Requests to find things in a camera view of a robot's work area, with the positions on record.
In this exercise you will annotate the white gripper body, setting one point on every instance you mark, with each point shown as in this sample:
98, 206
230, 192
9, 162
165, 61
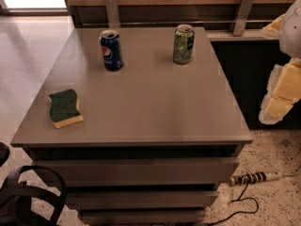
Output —
292, 32

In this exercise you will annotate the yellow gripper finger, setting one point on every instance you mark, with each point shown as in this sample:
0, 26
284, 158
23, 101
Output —
283, 91
272, 30

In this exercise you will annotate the green soda can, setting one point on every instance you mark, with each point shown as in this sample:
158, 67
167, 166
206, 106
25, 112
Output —
183, 43

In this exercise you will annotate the blue Pepsi can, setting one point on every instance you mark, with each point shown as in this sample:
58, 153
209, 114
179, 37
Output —
110, 44

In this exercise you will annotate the green and yellow sponge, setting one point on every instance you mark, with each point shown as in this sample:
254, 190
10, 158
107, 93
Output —
64, 108

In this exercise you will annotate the white power strip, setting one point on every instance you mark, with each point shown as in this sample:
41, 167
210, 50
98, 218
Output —
253, 178

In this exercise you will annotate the grey drawer cabinet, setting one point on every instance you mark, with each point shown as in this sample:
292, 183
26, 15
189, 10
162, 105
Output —
157, 138

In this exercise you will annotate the black office chair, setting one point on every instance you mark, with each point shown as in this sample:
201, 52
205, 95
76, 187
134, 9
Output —
16, 199

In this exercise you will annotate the right metal wall bracket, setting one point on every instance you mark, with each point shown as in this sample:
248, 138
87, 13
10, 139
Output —
239, 23

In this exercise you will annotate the metal wall bracket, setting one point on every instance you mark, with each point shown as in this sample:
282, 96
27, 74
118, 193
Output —
239, 23
112, 12

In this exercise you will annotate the left metal wall bracket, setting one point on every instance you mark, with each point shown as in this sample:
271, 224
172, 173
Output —
112, 12

